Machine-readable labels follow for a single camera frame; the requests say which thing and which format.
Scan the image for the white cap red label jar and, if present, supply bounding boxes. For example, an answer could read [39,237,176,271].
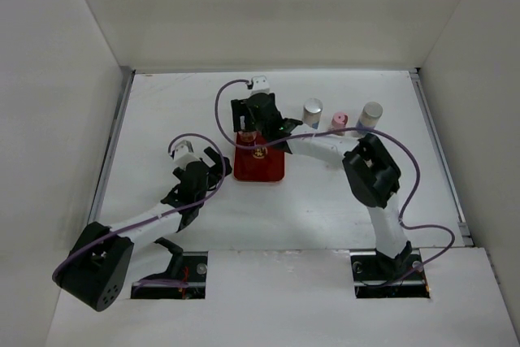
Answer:
[238,116,258,146]

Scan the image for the silver cap tall bottle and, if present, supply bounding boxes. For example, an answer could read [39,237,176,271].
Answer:
[302,98,323,129]

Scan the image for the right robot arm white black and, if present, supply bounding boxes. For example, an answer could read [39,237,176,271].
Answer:
[231,93,411,279]

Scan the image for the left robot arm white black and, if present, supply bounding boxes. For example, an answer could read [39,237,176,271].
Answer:
[52,143,232,312]

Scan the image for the red rectangular tray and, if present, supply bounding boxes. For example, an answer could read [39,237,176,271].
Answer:
[232,146,285,183]

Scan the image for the pink cap spice bottle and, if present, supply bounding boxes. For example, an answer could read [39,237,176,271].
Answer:
[330,112,349,135]

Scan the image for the silver cap blue label bottle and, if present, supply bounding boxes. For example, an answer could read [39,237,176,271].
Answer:
[353,102,384,137]

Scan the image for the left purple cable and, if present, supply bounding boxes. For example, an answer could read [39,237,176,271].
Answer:
[51,132,228,283]

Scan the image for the purple cable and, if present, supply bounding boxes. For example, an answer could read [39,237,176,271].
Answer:
[51,132,228,283]
[214,78,456,288]

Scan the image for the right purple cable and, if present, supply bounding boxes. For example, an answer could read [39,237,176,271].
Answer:
[214,78,456,288]

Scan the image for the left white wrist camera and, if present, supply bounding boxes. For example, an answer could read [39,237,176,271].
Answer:
[169,140,199,170]

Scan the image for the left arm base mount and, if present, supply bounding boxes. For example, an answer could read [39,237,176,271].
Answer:
[130,237,208,300]

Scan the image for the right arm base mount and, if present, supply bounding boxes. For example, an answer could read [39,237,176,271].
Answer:
[350,252,430,299]

